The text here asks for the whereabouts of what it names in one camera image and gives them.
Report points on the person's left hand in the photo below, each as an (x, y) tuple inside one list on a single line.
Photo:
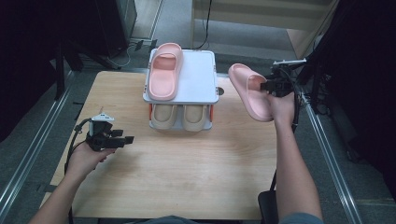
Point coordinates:
[(82, 163)]

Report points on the pink slide slipper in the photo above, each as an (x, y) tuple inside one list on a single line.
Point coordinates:
[(165, 71), (249, 93)]

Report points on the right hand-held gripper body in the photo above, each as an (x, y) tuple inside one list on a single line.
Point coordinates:
[(282, 84)]

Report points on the dark cabinet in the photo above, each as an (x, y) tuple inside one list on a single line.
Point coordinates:
[(115, 21)]

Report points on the black tripod stand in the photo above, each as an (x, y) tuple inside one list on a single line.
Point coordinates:
[(62, 62)]

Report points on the black metal stand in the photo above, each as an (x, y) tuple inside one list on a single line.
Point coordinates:
[(317, 46)]

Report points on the person's grey-blue clothing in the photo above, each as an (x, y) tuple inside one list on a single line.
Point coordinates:
[(168, 220)]

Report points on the white two-tier shoe rack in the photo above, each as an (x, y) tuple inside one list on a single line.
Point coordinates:
[(199, 77)]

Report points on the black chair armrest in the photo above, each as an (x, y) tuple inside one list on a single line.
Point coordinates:
[(267, 207)]

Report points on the light wooden shelf unit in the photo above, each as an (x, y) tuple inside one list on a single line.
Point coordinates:
[(249, 12)]

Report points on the cream perforated clog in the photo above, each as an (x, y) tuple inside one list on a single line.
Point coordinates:
[(163, 115), (194, 116)]

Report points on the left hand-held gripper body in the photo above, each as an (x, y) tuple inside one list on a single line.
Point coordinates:
[(99, 137)]

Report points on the dark round table grommet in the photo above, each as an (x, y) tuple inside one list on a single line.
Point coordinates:
[(220, 90)]

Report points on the person's right hand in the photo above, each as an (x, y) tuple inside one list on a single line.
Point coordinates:
[(282, 109)]

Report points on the grey tape piece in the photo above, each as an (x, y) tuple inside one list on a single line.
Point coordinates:
[(46, 188)]

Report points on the metal floor rail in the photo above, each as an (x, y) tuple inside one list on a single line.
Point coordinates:
[(37, 130), (330, 155)]

